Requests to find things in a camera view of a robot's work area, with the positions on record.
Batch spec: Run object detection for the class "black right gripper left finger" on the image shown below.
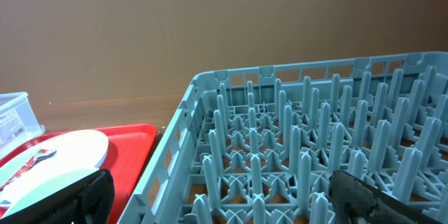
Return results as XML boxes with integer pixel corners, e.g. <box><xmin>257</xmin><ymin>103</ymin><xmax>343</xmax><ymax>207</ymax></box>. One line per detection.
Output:
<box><xmin>1</xmin><ymin>168</ymin><xmax>115</xmax><ymax>224</ymax></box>

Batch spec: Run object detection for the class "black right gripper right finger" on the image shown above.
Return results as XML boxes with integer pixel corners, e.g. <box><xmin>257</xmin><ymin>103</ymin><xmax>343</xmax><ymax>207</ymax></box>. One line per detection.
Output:
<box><xmin>328</xmin><ymin>170</ymin><xmax>438</xmax><ymax>224</ymax></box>

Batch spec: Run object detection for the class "light blue plate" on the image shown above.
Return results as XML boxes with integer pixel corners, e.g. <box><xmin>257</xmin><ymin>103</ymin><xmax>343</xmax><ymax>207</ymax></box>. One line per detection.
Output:
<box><xmin>1</xmin><ymin>129</ymin><xmax>109</xmax><ymax>210</ymax></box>

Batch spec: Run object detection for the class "red plastic tray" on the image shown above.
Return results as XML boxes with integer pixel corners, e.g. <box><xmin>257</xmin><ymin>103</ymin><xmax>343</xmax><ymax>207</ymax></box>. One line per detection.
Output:
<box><xmin>1</xmin><ymin>124</ymin><xmax>157</xmax><ymax>223</ymax></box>

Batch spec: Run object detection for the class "grey dishwasher rack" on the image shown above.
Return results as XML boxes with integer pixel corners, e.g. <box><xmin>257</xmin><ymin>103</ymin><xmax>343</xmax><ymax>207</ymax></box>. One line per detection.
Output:
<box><xmin>119</xmin><ymin>52</ymin><xmax>447</xmax><ymax>223</ymax></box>

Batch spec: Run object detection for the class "red snack wrapper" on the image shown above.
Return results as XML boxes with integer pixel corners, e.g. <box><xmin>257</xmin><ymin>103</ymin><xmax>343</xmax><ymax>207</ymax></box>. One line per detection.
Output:
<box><xmin>1</xmin><ymin>149</ymin><xmax>57</xmax><ymax>191</ymax></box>

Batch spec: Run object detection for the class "clear plastic bin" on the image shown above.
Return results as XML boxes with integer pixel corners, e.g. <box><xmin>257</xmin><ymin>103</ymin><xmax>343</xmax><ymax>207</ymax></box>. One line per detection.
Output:
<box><xmin>1</xmin><ymin>92</ymin><xmax>45</xmax><ymax>159</ymax></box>

